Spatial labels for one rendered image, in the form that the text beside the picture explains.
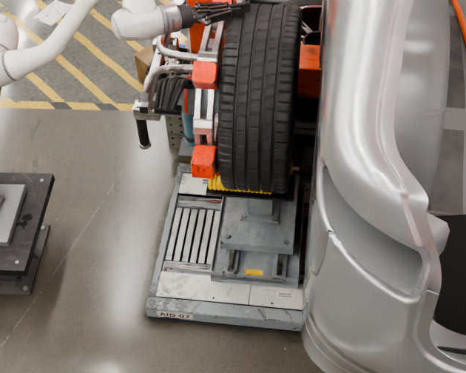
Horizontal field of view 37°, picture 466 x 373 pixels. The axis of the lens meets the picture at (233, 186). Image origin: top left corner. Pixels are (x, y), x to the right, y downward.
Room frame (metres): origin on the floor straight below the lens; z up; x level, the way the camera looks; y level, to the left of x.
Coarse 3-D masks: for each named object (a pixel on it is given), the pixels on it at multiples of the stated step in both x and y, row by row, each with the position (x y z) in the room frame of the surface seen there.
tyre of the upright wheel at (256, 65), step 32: (256, 32) 1.81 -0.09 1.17; (288, 32) 1.80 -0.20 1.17; (224, 64) 1.70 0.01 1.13; (256, 64) 1.69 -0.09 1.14; (288, 64) 1.68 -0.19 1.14; (224, 96) 1.62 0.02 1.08; (256, 96) 1.61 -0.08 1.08; (288, 96) 1.60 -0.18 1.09; (224, 128) 1.56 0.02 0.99; (256, 128) 1.55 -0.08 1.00; (288, 128) 1.54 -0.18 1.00; (224, 160) 1.53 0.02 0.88; (256, 160) 1.52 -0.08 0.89; (288, 160) 1.51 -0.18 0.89
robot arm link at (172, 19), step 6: (162, 6) 1.84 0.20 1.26; (168, 6) 1.84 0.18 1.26; (174, 6) 1.84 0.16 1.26; (162, 12) 1.82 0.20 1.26; (168, 12) 1.82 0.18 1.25; (174, 12) 1.82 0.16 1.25; (168, 18) 1.80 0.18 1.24; (174, 18) 1.81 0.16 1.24; (180, 18) 1.82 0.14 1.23; (168, 24) 1.79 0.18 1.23; (174, 24) 1.80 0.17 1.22; (180, 24) 1.81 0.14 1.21; (168, 30) 1.79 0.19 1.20; (174, 30) 1.80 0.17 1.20
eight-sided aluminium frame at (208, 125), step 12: (216, 24) 1.94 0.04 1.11; (204, 36) 1.86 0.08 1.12; (216, 36) 1.86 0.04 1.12; (204, 48) 1.80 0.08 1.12; (216, 48) 1.80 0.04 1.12; (204, 60) 1.75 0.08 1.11; (216, 60) 1.75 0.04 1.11; (204, 120) 1.61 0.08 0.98; (216, 120) 1.97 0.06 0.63; (204, 132) 1.60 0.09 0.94; (216, 132) 1.91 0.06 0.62; (216, 168) 1.62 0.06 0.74
